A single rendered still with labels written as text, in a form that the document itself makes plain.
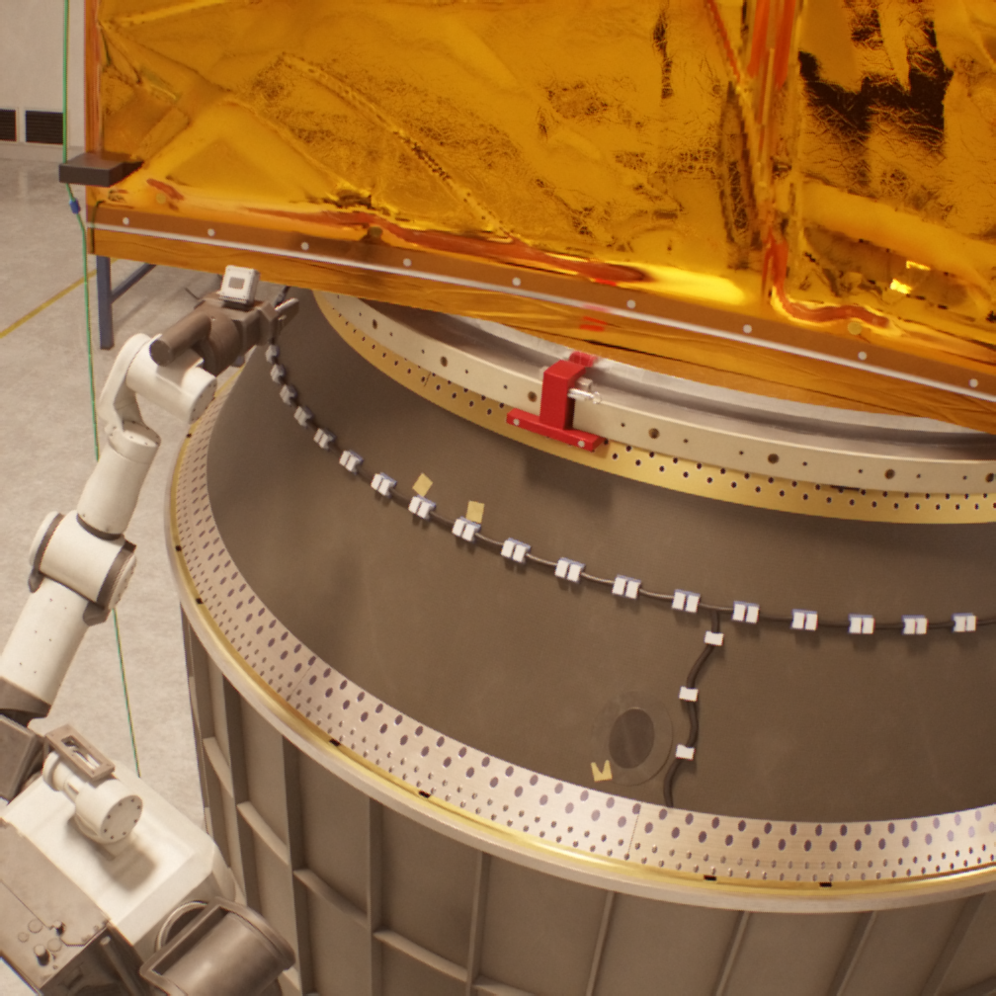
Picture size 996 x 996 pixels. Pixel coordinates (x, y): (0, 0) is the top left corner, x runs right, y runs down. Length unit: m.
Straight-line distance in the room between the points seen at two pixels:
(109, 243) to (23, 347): 4.08
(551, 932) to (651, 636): 0.50
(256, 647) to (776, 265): 0.99
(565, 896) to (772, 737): 0.39
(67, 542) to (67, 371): 4.19
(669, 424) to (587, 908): 0.71
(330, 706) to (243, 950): 0.63
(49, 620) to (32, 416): 3.83
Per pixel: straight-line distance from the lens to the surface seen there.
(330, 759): 1.93
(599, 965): 2.01
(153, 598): 4.26
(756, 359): 1.71
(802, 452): 1.66
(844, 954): 2.01
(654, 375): 1.69
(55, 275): 6.91
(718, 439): 1.66
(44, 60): 8.97
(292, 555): 2.06
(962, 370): 1.69
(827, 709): 1.78
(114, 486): 1.62
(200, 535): 2.32
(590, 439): 1.69
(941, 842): 1.89
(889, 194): 1.59
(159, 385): 1.56
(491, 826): 1.81
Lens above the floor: 2.47
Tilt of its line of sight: 31 degrees down
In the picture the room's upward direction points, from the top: 5 degrees clockwise
